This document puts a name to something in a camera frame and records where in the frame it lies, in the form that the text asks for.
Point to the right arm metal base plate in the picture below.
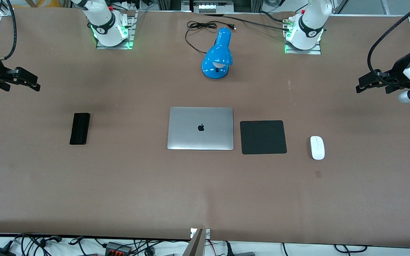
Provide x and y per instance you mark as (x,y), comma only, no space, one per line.
(131,35)

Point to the blue desk lamp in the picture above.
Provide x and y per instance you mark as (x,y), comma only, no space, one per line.
(217,53)

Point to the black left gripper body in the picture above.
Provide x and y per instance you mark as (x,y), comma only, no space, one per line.
(398,69)

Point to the white post bracket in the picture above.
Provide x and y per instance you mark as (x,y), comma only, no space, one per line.
(208,233)

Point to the grey power strip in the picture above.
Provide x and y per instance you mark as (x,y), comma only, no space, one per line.
(215,8)

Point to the black smartphone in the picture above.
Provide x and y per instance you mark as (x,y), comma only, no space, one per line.
(79,128)

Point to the black power adapter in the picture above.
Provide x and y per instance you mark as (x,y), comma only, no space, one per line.
(0,252)

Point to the white computer mouse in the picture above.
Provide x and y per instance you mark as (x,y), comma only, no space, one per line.
(317,147)

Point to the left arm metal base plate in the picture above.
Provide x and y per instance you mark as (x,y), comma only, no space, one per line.
(315,51)

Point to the silver closed laptop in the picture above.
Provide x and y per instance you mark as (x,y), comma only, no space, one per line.
(200,135)

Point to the grey connector with orange levers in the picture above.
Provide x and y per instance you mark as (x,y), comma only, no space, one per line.
(117,248)

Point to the metal camera post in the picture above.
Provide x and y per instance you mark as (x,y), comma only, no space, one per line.
(195,245)

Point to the black mouse pad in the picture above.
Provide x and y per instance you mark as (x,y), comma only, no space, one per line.
(263,137)

